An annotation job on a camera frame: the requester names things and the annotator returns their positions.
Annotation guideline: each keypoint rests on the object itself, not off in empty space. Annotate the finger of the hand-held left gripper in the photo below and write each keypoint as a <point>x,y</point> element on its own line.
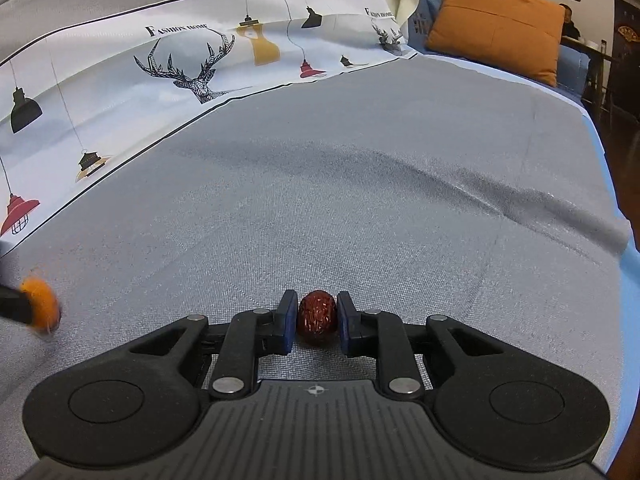
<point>12,302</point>

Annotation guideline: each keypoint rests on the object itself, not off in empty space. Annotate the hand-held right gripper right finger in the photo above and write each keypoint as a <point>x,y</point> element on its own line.
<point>345,326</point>

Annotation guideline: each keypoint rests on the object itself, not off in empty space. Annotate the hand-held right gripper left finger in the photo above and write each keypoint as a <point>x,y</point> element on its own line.
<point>287,326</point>

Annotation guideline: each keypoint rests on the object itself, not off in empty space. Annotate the red date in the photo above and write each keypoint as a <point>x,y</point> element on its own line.
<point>316,316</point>

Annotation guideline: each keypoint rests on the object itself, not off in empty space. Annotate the small orange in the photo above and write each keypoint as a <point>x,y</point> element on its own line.
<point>44,305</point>

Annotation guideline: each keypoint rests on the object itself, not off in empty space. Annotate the grey cloth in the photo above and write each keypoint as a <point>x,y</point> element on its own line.
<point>350,185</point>

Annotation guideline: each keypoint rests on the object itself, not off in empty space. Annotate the deer print white cloth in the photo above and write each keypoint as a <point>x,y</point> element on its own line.
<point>150,105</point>

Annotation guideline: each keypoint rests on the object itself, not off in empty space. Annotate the orange cushion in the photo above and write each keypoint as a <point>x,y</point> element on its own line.
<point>495,25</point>

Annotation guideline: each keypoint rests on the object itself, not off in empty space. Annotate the blue sofa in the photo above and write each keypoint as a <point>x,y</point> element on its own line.
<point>571,70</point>

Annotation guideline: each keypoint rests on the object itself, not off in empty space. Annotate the dark wooden table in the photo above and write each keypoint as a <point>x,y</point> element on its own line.
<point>597,55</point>

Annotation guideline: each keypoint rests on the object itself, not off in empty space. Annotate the dark wooden cabinet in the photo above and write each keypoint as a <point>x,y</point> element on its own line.
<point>627,60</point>

